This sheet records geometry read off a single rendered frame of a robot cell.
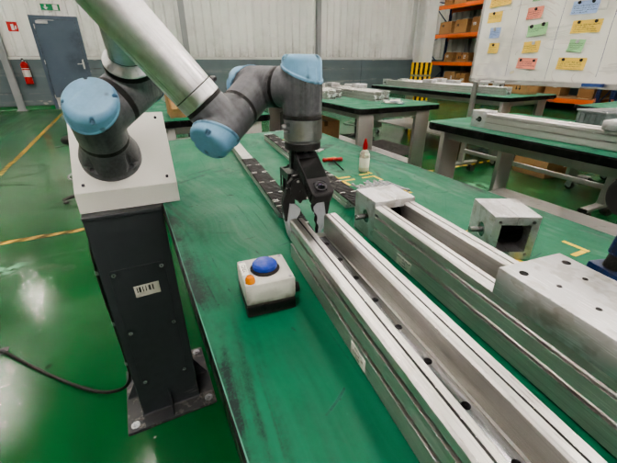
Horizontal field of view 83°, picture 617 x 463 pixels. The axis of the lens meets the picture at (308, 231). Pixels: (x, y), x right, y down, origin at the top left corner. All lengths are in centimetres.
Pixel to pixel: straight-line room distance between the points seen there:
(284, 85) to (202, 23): 1115
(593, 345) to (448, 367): 14
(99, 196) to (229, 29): 1106
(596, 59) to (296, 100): 307
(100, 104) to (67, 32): 1061
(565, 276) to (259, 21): 1195
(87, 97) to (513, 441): 94
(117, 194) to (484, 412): 94
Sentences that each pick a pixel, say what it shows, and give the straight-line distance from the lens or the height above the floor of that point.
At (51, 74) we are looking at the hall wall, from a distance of 1157.
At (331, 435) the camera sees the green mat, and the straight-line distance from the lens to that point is 44.
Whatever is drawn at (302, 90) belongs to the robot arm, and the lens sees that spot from 66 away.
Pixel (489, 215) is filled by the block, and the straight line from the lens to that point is 78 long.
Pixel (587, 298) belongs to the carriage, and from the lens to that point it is 51.
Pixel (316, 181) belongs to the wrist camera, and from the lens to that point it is 64.
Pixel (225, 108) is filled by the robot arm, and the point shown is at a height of 107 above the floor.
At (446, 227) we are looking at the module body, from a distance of 70.
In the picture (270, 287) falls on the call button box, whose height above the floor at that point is 83.
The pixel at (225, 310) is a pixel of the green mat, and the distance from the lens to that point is 59.
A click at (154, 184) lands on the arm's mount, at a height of 84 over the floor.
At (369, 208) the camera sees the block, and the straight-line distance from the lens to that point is 77.
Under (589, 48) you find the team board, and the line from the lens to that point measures 359.
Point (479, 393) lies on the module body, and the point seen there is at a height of 84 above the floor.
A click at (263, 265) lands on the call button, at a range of 55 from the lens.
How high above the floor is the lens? 114
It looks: 26 degrees down
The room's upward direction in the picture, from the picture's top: straight up
